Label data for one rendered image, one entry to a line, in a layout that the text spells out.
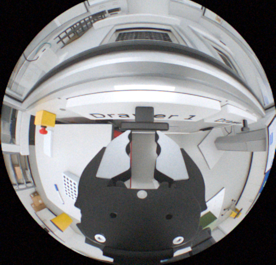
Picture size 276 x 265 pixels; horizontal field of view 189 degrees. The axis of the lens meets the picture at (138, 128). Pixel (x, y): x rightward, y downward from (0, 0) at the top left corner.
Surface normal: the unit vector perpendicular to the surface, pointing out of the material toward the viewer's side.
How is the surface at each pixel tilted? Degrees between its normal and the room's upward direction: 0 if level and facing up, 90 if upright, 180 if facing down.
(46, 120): 90
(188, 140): 0
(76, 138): 0
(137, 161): 0
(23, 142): 90
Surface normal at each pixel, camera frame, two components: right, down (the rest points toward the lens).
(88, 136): -0.04, -0.12
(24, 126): 1.00, 0.02
